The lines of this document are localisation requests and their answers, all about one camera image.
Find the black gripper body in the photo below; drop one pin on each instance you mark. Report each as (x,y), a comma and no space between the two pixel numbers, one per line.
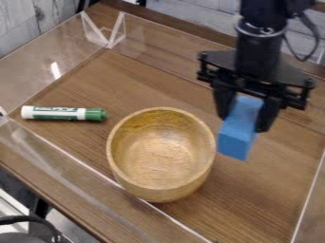
(253,68)

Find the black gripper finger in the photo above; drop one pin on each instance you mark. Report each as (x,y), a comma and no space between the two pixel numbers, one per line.
(225,96)
(268,114)

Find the blue rectangular block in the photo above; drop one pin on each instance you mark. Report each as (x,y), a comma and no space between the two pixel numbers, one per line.
(237,132)

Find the brown wooden bowl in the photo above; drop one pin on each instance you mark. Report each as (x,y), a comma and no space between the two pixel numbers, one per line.
(161,151)

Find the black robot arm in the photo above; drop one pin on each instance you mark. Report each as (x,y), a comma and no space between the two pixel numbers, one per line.
(273,13)

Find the green and white marker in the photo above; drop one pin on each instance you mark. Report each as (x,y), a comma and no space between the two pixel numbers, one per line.
(63,113)

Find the clear acrylic corner bracket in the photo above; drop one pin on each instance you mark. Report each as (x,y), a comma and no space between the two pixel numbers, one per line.
(105,37)

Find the clear acrylic tray wall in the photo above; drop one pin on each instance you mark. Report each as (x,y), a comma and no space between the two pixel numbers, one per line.
(63,160)

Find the black table clamp with cable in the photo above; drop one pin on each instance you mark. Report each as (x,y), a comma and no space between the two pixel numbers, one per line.
(42,231)

